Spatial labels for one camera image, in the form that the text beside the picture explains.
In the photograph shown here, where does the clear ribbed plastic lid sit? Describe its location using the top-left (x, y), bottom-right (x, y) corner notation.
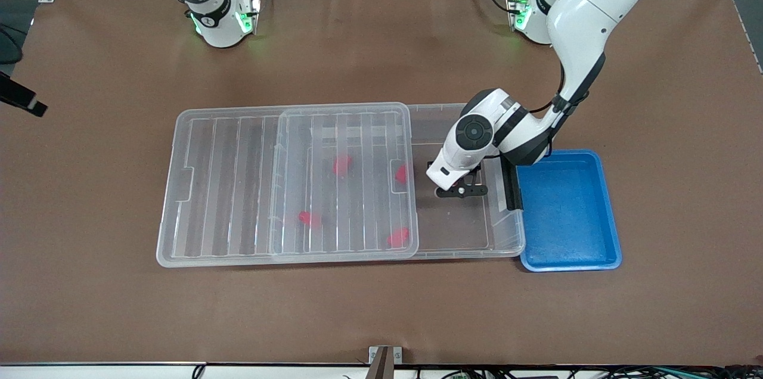
top-left (156, 102), bottom-right (420, 268)

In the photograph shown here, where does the clear plastic storage box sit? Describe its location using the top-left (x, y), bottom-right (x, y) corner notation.
top-left (269, 103), bottom-right (526, 262)

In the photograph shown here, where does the blue plastic tray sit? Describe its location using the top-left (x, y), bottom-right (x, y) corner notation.
top-left (516, 149), bottom-right (623, 273)

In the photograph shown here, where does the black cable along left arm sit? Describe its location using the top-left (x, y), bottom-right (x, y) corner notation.
top-left (529, 62), bottom-right (567, 115)

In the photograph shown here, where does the grey metal table bracket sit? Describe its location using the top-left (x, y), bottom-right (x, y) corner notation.
top-left (368, 345), bottom-right (404, 379)

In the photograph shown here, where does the black cable bundle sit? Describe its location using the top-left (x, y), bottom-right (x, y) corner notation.
top-left (417, 366), bottom-right (763, 379)

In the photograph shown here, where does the black bar-shaped mount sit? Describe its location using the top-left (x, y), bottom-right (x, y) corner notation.
top-left (0, 72), bottom-right (48, 118)

